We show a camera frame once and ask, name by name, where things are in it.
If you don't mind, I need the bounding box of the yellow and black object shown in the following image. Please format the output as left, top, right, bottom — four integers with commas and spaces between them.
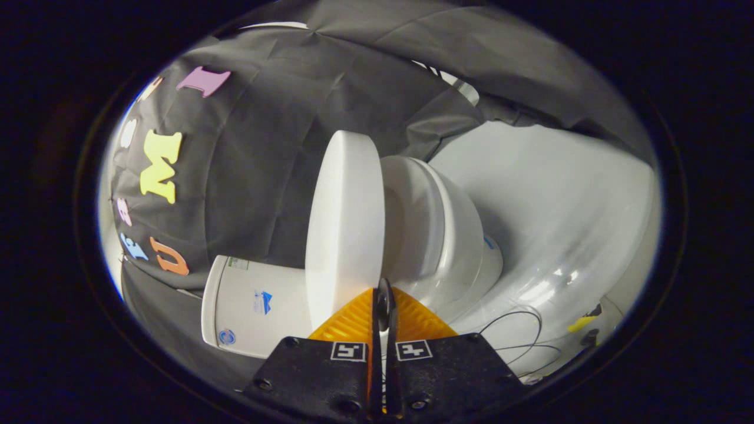
567, 303, 604, 345

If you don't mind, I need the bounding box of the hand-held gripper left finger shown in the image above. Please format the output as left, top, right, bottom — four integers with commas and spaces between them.
243, 278, 386, 422

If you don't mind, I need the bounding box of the white toilet seat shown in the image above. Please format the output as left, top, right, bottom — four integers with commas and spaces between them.
380, 155, 439, 295

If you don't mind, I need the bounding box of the black backdrop cloth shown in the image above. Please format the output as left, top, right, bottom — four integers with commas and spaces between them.
109, 0, 654, 377

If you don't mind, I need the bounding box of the white toilet lid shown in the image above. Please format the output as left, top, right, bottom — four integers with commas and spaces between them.
305, 130, 386, 330

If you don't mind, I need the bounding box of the thin black cable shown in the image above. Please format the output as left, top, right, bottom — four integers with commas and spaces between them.
477, 306, 563, 377

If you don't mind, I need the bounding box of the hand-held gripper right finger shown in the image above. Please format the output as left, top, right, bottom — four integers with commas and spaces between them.
384, 278, 526, 422

